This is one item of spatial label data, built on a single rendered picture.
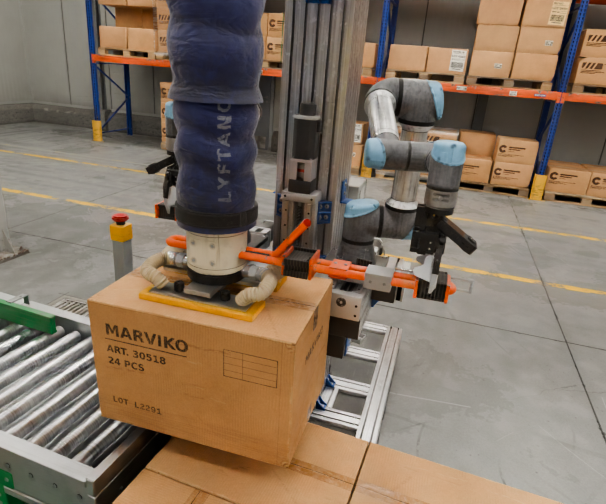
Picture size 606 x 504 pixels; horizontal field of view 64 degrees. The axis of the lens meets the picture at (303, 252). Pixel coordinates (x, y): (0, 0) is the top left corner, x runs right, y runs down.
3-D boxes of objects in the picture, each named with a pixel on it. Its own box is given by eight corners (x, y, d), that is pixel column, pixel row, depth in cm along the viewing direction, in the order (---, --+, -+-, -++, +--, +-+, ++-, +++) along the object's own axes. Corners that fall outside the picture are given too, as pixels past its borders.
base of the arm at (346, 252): (339, 251, 186) (342, 227, 182) (378, 258, 182) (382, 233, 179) (330, 265, 172) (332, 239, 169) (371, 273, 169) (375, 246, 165)
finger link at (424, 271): (410, 289, 120) (416, 253, 120) (434, 294, 119) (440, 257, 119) (409, 290, 117) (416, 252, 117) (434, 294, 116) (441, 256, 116)
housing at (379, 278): (362, 288, 125) (364, 272, 123) (367, 278, 131) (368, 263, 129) (389, 293, 123) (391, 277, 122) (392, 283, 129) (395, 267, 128)
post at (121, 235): (123, 413, 243) (108, 224, 207) (132, 405, 249) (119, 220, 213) (134, 417, 241) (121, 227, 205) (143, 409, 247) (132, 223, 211)
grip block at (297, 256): (279, 276, 129) (280, 256, 127) (291, 263, 138) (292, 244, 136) (309, 282, 127) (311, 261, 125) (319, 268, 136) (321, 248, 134)
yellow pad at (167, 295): (138, 299, 134) (136, 282, 132) (158, 284, 143) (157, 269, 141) (252, 323, 125) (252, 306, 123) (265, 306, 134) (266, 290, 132)
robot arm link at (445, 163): (462, 140, 115) (472, 145, 107) (454, 185, 119) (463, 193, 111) (429, 137, 115) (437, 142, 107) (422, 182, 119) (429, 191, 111)
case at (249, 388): (100, 416, 146) (86, 299, 132) (170, 348, 182) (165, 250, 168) (288, 469, 132) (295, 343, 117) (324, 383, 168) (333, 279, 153)
